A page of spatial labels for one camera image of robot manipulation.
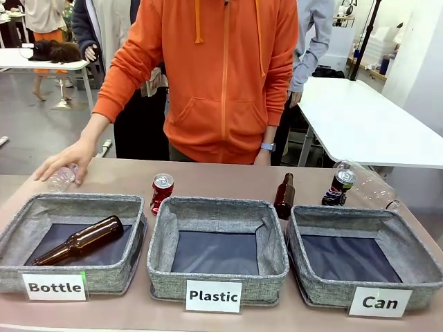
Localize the crushed dark blue soda can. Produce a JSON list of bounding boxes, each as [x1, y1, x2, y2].
[[320, 168, 357, 208]]

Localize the large white table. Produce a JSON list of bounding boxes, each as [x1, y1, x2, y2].
[[296, 76, 443, 170]]

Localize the brown glass beer bottle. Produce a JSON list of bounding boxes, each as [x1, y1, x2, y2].
[[273, 172, 296, 221], [31, 214, 125, 267]]

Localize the person's left forearm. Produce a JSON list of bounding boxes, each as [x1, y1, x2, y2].
[[262, 125, 277, 145]]

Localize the bystander in grey-blue shirt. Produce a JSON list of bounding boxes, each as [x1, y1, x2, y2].
[[269, 0, 337, 167]]

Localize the grey fabric basket labelled Plastic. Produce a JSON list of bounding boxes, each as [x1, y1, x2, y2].
[[146, 196, 290, 308]]

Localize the grey fabric basket labelled Can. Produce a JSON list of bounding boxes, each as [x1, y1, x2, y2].
[[285, 204, 443, 312]]

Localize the white Plastic label sign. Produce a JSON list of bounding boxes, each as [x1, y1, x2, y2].
[[184, 279, 243, 314]]

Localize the large clear plastic bottle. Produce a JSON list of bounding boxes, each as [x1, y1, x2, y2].
[[332, 158, 401, 212]]

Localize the person's left hand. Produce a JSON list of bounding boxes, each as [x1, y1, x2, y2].
[[253, 150, 275, 167]]

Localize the grey shirt bystander's hand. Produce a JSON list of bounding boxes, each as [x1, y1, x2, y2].
[[288, 90, 304, 109]]

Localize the crushed clear pinkish plastic bottle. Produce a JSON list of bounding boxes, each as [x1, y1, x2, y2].
[[44, 163, 80, 193]]

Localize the white Bottle label sign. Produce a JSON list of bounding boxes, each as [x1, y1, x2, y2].
[[21, 272, 90, 302]]

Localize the white Can label sign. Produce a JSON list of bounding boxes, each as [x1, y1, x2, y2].
[[347, 286, 413, 319]]

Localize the orange zip hoodie torso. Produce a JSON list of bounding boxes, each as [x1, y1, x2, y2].
[[92, 0, 300, 165]]

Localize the person's right hand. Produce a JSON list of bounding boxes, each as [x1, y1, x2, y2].
[[33, 134, 100, 185]]

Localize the small white table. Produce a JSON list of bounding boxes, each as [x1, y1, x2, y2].
[[0, 47, 95, 112]]

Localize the person's right forearm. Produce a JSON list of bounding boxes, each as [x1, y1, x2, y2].
[[80, 111, 112, 147]]

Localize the grey fabric basket labelled Bottle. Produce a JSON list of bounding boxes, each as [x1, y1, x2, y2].
[[0, 192, 148, 296]]

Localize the bystander in dark fleece jacket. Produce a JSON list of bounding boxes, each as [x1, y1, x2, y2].
[[71, 0, 171, 162]]

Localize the crushed red soda can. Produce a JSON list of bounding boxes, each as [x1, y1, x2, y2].
[[149, 173, 174, 217]]

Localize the bystander in orange shorts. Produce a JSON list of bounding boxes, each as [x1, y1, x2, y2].
[[20, 0, 75, 102]]

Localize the black furry bag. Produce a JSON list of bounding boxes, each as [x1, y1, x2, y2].
[[27, 39, 83, 65]]

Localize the black tripod stand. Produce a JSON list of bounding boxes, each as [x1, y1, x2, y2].
[[348, 0, 383, 82]]

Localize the stack of clear storage boxes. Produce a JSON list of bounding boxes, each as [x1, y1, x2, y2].
[[362, 26, 399, 60]]

